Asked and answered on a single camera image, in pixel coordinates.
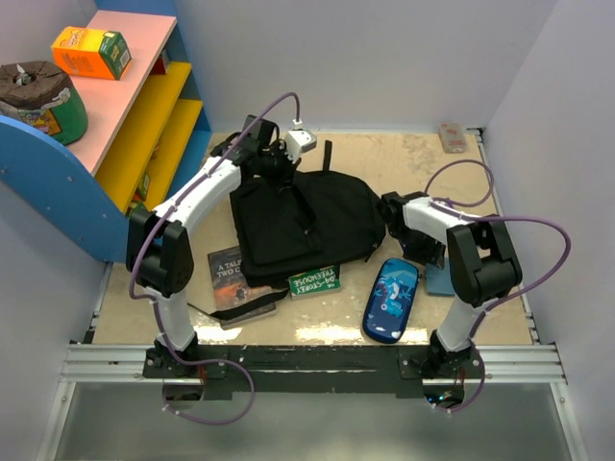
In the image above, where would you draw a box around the black student backpack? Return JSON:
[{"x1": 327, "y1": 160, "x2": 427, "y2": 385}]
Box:
[{"x1": 230, "y1": 167, "x2": 385, "y2": 302}]

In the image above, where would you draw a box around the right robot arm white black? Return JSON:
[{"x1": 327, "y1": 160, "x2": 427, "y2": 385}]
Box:
[{"x1": 377, "y1": 192, "x2": 523, "y2": 377}]

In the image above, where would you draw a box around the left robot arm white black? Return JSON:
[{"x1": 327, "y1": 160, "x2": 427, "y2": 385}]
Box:
[{"x1": 126, "y1": 116, "x2": 316, "y2": 376}]

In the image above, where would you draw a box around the blue shark pencil case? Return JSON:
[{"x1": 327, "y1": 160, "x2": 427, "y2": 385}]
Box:
[{"x1": 361, "y1": 258, "x2": 420, "y2": 344}]

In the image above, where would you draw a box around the green treehouse book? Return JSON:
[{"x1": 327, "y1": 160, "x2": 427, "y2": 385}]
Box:
[{"x1": 288, "y1": 265, "x2": 341, "y2": 300}]

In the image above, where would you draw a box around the beige pink eraser box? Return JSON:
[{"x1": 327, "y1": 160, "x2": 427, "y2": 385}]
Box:
[{"x1": 438, "y1": 122, "x2": 467, "y2": 154}]

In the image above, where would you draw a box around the dark tale book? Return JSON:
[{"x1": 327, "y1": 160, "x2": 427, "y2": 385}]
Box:
[{"x1": 208, "y1": 246, "x2": 278, "y2": 329}]

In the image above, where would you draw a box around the blue shelf unit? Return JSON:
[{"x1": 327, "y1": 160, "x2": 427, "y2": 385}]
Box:
[{"x1": 1, "y1": 1, "x2": 211, "y2": 262}]

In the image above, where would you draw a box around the green box on shelf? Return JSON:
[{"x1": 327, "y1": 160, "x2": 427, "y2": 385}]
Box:
[
  {"x1": 134, "y1": 173, "x2": 150, "y2": 202},
  {"x1": 126, "y1": 202, "x2": 147, "y2": 217}
]

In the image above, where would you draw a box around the orange green crayon box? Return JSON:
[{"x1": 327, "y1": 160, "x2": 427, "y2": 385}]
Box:
[{"x1": 51, "y1": 26, "x2": 133, "y2": 81}]

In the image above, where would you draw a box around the brown green toy stump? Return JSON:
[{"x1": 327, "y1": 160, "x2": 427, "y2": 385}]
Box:
[{"x1": 1, "y1": 61, "x2": 88, "y2": 145}]

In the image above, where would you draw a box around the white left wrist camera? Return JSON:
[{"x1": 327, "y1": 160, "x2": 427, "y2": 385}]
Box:
[{"x1": 283, "y1": 129, "x2": 317, "y2": 162}]

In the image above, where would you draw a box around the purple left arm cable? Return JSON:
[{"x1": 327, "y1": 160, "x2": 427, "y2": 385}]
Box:
[{"x1": 129, "y1": 91, "x2": 257, "y2": 425}]

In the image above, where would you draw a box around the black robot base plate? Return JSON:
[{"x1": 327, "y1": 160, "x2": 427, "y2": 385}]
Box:
[{"x1": 142, "y1": 345, "x2": 485, "y2": 400}]

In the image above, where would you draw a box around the aluminium rail frame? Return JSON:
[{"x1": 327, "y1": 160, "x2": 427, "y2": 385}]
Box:
[{"x1": 36, "y1": 127, "x2": 590, "y2": 461}]

